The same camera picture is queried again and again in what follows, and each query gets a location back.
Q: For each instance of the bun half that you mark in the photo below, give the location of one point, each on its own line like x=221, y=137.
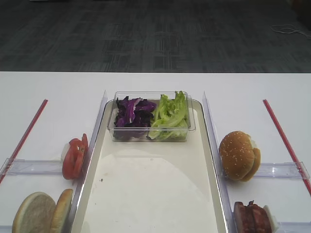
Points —
x=61, y=211

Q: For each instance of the green lettuce leaves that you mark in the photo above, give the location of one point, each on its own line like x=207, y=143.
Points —
x=170, y=119

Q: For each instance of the inner tomato slice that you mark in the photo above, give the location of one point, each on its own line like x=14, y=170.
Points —
x=80, y=148

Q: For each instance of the tomato slice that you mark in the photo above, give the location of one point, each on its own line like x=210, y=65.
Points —
x=80, y=148
x=68, y=164

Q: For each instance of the outer tomato slice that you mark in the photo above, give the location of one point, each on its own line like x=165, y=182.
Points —
x=68, y=164

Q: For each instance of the meat patty stack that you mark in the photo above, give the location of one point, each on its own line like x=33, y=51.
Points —
x=251, y=218

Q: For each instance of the clear plastic salad box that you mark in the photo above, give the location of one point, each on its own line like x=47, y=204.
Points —
x=140, y=133

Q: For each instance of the purple cabbage leaves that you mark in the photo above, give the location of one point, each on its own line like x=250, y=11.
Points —
x=134, y=112

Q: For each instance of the cream metal tray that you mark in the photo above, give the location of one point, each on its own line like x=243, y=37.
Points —
x=151, y=187

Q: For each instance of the sesame top bun front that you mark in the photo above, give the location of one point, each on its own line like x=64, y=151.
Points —
x=237, y=155

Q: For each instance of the white onion piece left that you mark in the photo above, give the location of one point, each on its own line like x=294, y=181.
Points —
x=64, y=151

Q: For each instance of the white onion piece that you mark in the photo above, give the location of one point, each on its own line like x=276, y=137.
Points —
x=272, y=219
x=64, y=151

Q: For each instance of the top bun behind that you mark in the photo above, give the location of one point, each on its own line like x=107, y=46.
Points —
x=256, y=163

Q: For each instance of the left red tape strip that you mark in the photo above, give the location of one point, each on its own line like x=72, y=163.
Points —
x=23, y=140

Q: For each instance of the red tape strip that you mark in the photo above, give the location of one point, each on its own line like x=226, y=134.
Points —
x=288, y=146
x=23, y=140

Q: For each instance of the right upper clear holder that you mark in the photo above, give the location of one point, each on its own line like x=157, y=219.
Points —
x=279, y=170

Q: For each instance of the clear holder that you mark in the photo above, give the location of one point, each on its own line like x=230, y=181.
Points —
x=31, y=167
x=294, y=227
x=279, y=170

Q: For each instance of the right red tape strip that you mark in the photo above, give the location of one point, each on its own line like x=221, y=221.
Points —
x=288, y=146

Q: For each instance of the left upper clear holder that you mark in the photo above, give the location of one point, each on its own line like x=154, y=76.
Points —
x=31, y=167

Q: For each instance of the bottom bun half facing out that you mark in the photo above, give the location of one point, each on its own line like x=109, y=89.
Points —
x=34, y=214

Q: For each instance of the white onion piece right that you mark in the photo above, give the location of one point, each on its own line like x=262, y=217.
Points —
x=272, y=219

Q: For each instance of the right lower clear holder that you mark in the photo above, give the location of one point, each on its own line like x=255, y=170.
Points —
x=294, y=227

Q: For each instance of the left long clear rail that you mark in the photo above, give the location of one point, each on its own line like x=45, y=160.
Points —
x=85, y=168

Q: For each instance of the long clear rail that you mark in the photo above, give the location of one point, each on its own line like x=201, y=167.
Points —
x=229, y=222
x=85, y=168

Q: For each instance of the right long clear rail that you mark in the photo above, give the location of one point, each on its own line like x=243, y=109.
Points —
x=229, y=222

